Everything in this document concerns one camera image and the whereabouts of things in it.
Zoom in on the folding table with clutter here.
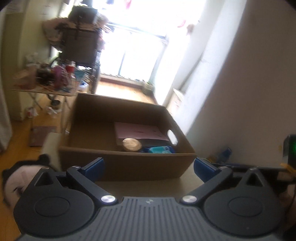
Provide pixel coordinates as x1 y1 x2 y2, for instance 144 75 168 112
11 65 85 132

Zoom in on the black jar gold lid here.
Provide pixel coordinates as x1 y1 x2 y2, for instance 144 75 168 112
122 138 142 152

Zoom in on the plush doll red shirt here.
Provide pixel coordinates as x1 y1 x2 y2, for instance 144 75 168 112
1 154 54 210

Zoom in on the blue wet wipes pack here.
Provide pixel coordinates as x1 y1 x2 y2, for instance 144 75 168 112
139 146 175 154

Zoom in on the brown cardboard box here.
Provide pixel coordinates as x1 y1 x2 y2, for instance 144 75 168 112
58 93 196 181

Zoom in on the pink book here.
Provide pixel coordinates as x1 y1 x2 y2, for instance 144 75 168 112
114 122 169 141

